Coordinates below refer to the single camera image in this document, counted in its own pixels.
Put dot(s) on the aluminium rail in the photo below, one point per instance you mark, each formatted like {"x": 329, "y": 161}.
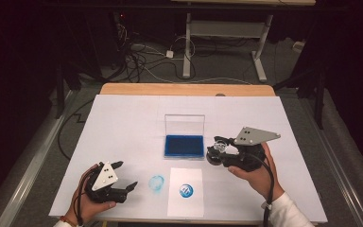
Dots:
{"x": 337, "y": 164}
{"x": 31, "y": 170}

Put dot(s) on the black metal stand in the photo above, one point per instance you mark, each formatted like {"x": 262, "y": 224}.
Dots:
{"x": 60, "y": 94}
{"x": 319, "y": 101}

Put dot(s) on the large white board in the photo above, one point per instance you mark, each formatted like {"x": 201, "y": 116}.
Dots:
{"x": 123, "y": 126}

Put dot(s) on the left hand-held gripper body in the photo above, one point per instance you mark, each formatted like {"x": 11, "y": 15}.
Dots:
{"x": 105, "y": 178}

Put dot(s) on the white-framed desk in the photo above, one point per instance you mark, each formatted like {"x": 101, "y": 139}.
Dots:
{"x": 225, "y": 29}

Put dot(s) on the blue ink pad clear case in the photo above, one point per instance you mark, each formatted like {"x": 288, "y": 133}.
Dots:
{"x": 184, "y": 146}

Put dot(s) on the white power adapter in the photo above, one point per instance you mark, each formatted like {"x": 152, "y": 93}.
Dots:
{"x": 169, "y": 54}

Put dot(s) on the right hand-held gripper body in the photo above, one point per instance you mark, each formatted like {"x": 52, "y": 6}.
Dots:
{"x": 249, "y": 157}

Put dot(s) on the person's left hand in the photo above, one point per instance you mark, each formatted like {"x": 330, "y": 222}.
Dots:
{"x": 86, "y": 209}

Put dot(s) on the person's right hand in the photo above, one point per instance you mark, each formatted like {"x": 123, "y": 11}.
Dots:
{"x": 261, "y": 179}

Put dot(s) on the white paper sheet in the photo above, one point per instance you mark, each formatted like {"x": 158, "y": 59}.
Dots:
{"x": 178, "y": 205}

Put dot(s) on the round clear-topped stamp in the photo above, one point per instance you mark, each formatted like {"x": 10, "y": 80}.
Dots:
{"x": 219, "y": 147}

